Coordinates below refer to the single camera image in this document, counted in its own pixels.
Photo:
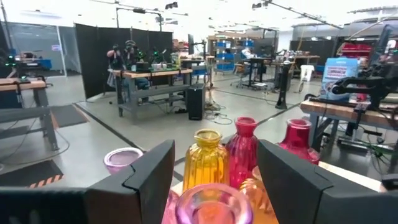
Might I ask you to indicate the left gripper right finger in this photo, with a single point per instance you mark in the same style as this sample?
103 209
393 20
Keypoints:
311 202

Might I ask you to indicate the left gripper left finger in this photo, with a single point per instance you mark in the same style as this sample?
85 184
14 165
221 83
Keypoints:
109 205

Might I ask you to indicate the small pink glass vase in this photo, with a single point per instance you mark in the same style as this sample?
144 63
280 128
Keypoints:
119 158

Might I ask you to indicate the yellow ribbed glass vase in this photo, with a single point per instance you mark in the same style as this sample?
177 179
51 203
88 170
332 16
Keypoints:
256 196
206 161

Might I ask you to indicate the wide red glass vase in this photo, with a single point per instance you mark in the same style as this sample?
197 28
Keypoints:
298 140

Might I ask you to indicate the slim red glass vase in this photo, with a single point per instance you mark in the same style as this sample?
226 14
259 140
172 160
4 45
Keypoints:
242 149

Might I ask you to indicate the tall pink glass vase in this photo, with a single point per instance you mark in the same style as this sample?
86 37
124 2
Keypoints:
213 202

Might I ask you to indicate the black background robot arm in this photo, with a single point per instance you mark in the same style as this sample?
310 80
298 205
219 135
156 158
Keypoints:
367 84

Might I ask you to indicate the hazard striped floor mat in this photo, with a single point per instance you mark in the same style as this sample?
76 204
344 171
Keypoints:
66 115
28 174

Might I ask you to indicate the wooden table black legs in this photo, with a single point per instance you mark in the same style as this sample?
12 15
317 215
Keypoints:
342 112
21 85

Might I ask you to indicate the white bin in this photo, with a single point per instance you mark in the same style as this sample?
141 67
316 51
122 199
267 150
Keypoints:
307 73

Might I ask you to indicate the blue printed box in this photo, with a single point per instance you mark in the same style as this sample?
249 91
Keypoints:
339 73

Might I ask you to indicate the black computer tower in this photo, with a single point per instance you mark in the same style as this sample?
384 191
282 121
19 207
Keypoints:
196 102

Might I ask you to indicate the black partition screen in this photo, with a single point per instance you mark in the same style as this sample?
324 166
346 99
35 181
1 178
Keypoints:
93 53

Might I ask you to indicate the red storage bins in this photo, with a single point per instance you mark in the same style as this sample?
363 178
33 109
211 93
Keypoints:
356 49

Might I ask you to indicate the blue storage bin rack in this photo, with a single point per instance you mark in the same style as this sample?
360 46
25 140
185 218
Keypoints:
225 57

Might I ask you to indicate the black ceiling truss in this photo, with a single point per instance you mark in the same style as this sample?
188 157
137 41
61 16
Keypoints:
298 13

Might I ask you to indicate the black post stand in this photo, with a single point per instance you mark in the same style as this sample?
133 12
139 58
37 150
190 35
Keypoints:
283 87

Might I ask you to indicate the wooden workbench grey frame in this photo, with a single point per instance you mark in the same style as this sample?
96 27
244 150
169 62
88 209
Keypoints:
152 74

